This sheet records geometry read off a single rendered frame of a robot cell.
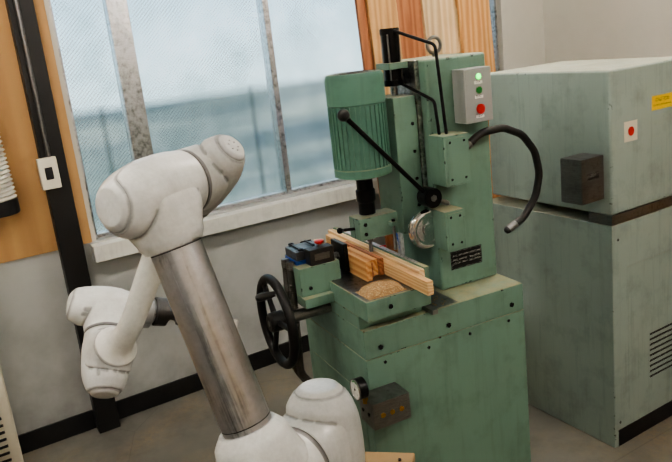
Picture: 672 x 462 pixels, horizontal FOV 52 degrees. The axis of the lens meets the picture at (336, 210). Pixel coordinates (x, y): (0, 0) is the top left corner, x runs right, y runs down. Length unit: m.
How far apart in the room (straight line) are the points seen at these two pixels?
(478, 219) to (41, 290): 1.92
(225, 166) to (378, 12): 2.36
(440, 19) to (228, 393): 2.89
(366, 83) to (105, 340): 0.98
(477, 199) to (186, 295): 1.18
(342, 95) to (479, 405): 1.06
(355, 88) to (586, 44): 2.59
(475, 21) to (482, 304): 2.19
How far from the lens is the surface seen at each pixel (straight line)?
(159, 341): 3.45
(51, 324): 3.30
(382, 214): 2.13
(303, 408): 1.49
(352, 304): 1.99
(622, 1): 4.25
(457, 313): 2.14
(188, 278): 1.31
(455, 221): 2.07
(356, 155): 2.02
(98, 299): 1.81
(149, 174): 1.28
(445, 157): 2.03
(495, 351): 2.27
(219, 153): 1.38
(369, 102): 2.00
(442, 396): 2.21
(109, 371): 1.72
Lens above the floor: 1.60
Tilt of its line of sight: 14 degrees down
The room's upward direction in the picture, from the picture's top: 6 degrees counter-clockwise
